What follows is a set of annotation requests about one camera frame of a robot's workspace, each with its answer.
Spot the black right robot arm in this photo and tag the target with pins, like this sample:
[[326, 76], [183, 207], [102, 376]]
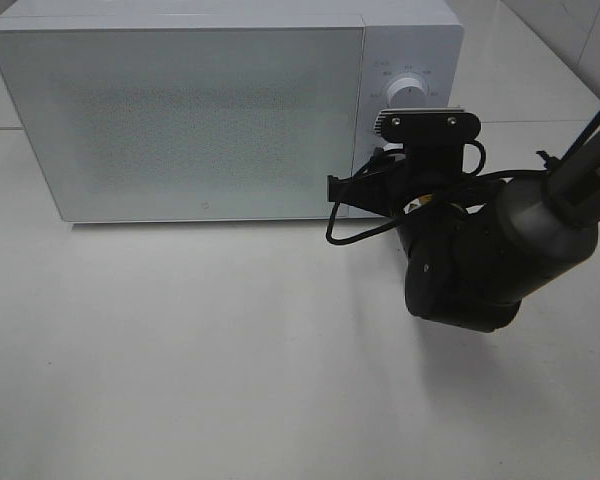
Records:
[[477, 243]]

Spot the white microwave door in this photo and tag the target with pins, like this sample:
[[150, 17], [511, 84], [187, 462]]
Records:
[[139, 126]]

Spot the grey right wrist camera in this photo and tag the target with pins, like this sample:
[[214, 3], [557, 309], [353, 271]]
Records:
[[423, 125]]

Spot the upper white power knob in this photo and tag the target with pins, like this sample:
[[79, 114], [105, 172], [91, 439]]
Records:
[[406, 91]]

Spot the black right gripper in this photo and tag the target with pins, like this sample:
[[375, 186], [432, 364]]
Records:
[[420, 189]]

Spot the white microwave oven body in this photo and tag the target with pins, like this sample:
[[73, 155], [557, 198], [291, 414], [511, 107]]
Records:
[[419, 37]]

